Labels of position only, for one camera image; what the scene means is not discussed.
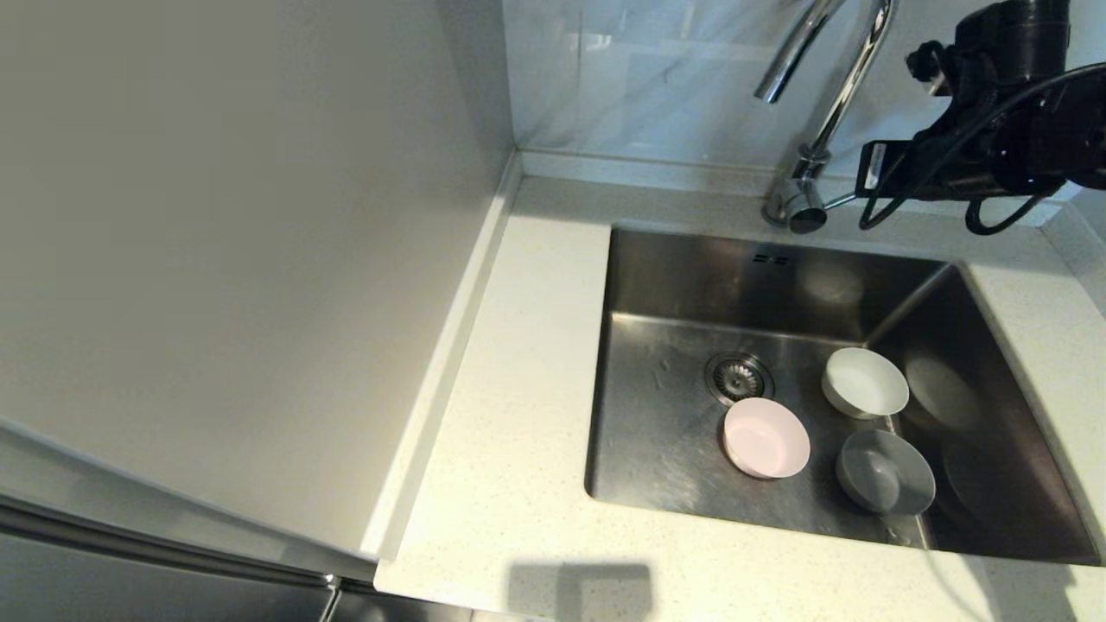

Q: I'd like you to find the chrome gooseneck faucet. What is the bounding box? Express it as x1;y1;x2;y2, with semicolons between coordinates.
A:
755;0;899;234

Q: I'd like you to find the white ceramic bowl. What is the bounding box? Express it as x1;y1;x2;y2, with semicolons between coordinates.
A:
821;347;911;421

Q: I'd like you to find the pink ceramic bowl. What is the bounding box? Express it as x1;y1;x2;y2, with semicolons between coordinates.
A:
722;397;811;480

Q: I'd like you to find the grey ceramic bowl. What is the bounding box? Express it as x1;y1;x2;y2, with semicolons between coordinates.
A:
835;429;937;517

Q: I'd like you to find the stainless steel sink basin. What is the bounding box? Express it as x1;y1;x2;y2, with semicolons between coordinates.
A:
584;223;1103;568

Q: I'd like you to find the round metal drain strainer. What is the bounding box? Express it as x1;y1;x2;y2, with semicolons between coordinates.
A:
704;351;776;407

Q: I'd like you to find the grey tall cabinet side panel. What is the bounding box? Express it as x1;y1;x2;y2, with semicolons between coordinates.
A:
0;0;524;562

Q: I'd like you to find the chrome door trim strip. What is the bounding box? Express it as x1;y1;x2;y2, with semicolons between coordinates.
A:
0;497;342;595

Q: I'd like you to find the grey appliance door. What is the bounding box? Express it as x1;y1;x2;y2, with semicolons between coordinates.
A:
0;419;472;622

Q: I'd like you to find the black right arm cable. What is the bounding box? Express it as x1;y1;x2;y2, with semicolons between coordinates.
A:
857;60;1106;237

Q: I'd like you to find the chrome door handle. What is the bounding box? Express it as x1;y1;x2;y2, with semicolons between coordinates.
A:
318;572;346;622

